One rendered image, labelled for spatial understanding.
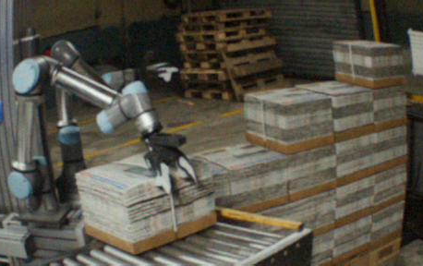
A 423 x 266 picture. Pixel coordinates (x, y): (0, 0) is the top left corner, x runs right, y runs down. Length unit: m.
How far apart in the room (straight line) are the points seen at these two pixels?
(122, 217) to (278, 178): 1.10
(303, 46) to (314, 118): 7.87
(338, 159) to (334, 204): 0.23
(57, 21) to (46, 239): 7.68
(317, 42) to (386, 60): 7.39
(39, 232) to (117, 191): 0.63
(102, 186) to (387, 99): 1.76
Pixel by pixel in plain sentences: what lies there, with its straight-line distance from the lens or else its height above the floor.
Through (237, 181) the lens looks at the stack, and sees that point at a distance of 2.80.
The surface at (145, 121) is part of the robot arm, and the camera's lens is 1.98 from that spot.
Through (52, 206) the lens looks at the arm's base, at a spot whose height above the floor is 0.85.
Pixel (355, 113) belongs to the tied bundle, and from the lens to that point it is 3.10.
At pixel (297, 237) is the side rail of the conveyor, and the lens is 2.02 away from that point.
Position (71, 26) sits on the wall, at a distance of 10.06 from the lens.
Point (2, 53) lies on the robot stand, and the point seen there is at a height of 1.49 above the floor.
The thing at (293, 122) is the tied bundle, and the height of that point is 0.97.
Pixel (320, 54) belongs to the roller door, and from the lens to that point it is 10.60.
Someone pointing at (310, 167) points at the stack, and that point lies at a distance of 2.98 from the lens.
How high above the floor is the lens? 1.57
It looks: 12 degrees down
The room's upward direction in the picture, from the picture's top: 5 degrees counter-clockwise
